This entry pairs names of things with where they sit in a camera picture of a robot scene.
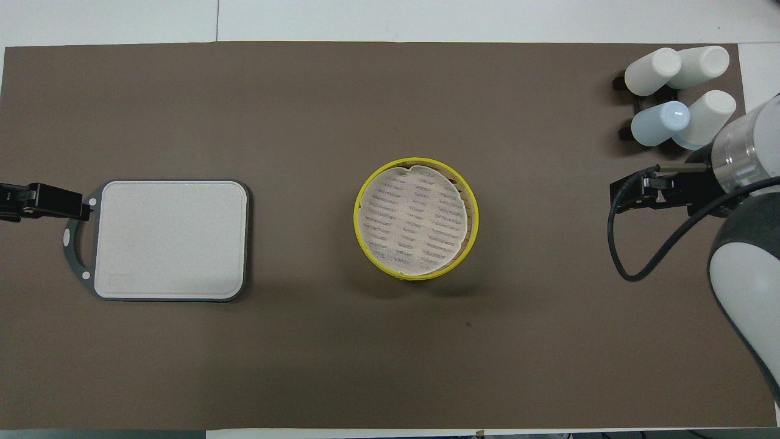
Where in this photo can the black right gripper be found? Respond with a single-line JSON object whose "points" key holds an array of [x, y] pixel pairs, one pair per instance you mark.
{"points": [[676, 189]]}

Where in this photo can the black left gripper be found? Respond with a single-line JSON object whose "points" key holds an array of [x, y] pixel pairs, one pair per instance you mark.
{"points": [[52, 202]]}

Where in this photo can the white steamer liner cloth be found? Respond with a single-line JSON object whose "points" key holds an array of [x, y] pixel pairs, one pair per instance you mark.
{"points": [[414, 219]]}

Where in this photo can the yellow bamboo steamer tier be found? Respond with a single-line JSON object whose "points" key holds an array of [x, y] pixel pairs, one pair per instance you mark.
{"points": [[361, 241]]}

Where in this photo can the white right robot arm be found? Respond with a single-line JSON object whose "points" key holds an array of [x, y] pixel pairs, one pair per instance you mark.
{"points": [[749, 274]]}

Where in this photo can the light blue plastic cup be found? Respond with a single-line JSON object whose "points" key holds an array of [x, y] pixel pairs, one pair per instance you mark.
{"points": [[658, 124]]}

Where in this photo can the white cutting board grey rim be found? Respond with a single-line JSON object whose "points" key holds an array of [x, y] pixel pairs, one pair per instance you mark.
{"points": [[170, 238]]}

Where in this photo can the black cup rack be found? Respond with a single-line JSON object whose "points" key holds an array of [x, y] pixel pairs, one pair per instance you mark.
{"points": [[665, 96]]}

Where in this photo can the white plastic cup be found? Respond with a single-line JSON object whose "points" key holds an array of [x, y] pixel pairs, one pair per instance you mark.
{"points": [[713, 116], [651, 72]]}

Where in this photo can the white cup with blue rim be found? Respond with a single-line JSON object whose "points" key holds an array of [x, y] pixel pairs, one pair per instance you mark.
{"points": [[704, 64]]}

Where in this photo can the brown table mat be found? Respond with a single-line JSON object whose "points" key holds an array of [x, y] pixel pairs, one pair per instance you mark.
{"points": [[304, 353]]}

